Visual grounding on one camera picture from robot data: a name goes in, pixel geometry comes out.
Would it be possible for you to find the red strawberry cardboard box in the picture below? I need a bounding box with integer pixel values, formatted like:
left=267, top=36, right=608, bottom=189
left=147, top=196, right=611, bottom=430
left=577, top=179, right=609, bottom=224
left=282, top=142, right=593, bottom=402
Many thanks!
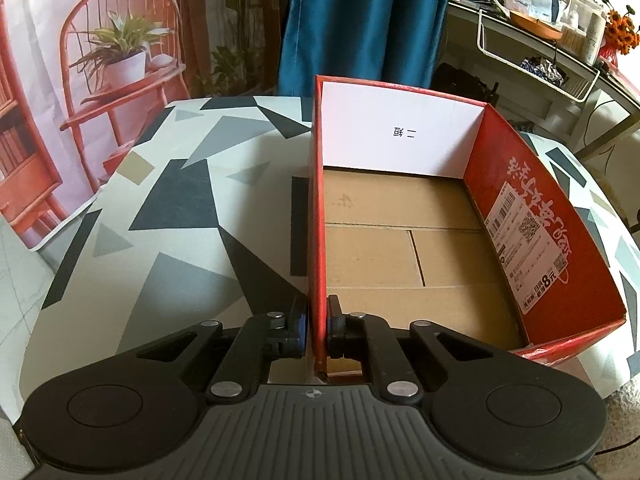
left=309, top=76, right=626, bottom=376

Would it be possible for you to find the patterned geometric tablecloth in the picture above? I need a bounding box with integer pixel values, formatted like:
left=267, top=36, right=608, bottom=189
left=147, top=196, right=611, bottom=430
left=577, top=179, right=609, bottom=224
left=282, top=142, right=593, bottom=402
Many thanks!
left=20, top=98, right=639, bottom=396

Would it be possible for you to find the teal blue curtain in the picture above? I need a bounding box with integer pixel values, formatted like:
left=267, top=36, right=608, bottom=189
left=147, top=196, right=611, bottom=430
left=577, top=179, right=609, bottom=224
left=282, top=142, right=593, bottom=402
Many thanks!
left=278, top=0, right=448, bottom=96

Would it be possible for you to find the grey side desk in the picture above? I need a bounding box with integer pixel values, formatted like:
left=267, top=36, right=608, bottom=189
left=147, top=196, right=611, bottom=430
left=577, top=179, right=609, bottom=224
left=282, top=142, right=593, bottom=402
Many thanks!
left=444, top=1, right=639, bottom=160

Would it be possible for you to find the printed chair backdrop cloth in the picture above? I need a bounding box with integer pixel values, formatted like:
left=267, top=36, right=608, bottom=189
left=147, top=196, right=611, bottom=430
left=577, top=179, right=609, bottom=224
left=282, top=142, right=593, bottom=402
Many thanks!
left=1, top=0, right=281, bottom=248

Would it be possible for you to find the orange plate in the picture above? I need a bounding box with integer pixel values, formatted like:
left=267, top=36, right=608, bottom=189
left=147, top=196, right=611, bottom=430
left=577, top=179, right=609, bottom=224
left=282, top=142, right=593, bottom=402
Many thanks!
left=509, top=10, right=563, bottom=41

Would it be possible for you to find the cotton swab jar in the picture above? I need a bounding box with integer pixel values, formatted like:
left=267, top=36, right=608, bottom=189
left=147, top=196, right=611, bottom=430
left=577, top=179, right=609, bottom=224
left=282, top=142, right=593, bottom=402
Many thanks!
left=558, top=24, right=586, bottom=58

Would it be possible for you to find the white bottle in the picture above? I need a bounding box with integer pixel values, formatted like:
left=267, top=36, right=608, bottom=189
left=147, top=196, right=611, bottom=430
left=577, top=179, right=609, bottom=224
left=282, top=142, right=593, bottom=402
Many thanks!
left=582, top=13, right=606, bottom=65

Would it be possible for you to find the orange flower bouquet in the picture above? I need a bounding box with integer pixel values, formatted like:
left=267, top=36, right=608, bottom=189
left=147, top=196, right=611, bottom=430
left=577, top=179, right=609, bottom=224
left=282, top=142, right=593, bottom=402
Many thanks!
left=599, top=0, right=639, bottom=64

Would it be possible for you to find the white wire basket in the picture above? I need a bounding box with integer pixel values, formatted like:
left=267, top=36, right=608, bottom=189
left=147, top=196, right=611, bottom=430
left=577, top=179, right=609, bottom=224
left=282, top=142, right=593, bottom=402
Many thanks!
left=476, top=11, right=600, bottom=104

